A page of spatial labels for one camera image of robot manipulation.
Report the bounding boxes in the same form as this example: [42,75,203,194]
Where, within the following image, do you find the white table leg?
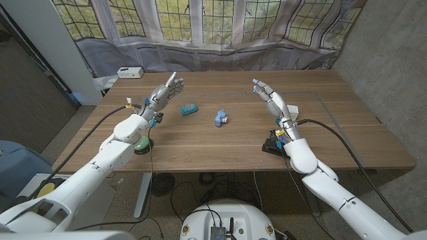
[133,172,153,219]

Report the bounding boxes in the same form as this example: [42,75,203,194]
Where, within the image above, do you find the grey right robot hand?
[252,79,301,143]

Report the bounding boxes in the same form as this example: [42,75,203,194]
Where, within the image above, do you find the grey table leg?
[298,170,322,217]

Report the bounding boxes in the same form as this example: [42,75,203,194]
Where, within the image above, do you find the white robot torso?
[179,199,277,240]

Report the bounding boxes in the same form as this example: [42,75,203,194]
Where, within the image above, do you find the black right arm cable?
[296,119,414,233]

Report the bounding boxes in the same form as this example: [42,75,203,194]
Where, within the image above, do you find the blue toy camera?
[214,109,229,128]

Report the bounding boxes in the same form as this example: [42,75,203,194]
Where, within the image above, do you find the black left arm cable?
[28,104,143,201]

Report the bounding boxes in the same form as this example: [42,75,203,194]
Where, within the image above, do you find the yellow and black pedal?
[35,178,67,200]

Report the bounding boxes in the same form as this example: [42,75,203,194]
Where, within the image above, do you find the black round floor grille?
[149,172,176,197]

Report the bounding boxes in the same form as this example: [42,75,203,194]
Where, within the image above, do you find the blue fabric seat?
[0,139,54,214]

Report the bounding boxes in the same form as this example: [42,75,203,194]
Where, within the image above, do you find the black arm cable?
[28,104,143,201]
[296,119,414,233]

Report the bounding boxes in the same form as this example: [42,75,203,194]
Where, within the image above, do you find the printed window backdrop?
[51,0,368,79]

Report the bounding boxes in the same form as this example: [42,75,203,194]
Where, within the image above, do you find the white power box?
[116,66,145,79]

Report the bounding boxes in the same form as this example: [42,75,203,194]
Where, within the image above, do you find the teal flip phone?
[180,103,198,116]

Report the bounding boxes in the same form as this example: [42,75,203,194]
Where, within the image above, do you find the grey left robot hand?
[141,72,185,121]

